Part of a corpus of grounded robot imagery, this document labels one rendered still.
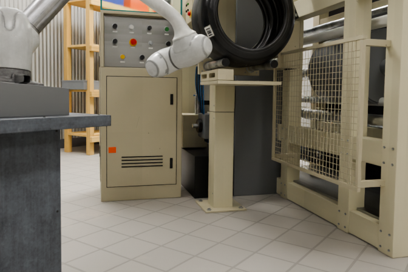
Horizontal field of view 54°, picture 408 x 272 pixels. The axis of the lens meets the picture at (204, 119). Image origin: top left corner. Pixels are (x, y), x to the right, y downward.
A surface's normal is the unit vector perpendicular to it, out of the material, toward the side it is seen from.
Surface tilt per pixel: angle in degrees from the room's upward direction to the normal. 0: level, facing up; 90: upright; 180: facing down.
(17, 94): 90
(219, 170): 90
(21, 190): 90
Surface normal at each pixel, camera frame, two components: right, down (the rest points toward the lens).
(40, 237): 0.82, 0.04
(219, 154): 0.26, 0.06
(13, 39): 0.66, -0.07
